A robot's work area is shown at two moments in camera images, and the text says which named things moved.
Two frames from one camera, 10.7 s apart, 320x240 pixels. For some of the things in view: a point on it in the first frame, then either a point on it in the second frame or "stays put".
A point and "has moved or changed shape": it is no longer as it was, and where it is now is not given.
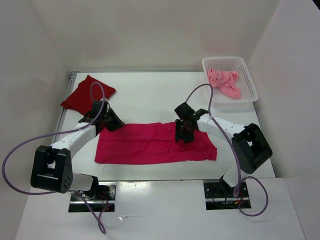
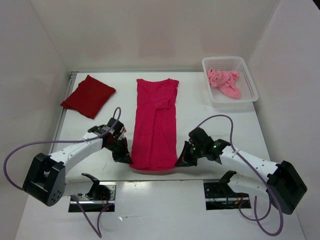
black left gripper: [117, 123] to [123, 156]
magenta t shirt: [149, 142] has moved or changed shape
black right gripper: [179, 134] to [185, 159]
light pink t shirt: [226, 81] stays put
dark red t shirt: [90, 89] stays put
